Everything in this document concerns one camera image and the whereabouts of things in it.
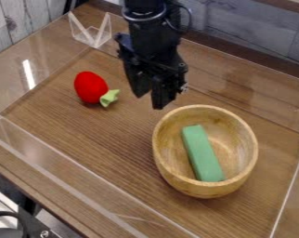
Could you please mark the wooden bowl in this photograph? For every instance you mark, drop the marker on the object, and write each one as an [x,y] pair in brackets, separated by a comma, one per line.
[232,140]

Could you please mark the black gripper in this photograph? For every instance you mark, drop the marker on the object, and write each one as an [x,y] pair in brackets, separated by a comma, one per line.
[148,51]

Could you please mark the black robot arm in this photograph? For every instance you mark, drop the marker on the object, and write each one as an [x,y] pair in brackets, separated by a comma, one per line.
[146,6]

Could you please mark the black clamp bracket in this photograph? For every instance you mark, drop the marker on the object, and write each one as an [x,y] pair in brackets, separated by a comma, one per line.
[35,228]

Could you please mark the clear acrylic tray walls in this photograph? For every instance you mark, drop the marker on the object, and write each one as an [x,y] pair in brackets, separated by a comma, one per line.
[81,159]

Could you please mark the red plush strawberry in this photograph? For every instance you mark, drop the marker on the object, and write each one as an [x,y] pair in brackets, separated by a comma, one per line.
[93,90]

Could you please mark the green rectangular block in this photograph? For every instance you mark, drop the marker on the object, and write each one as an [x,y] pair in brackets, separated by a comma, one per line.
[202,158]

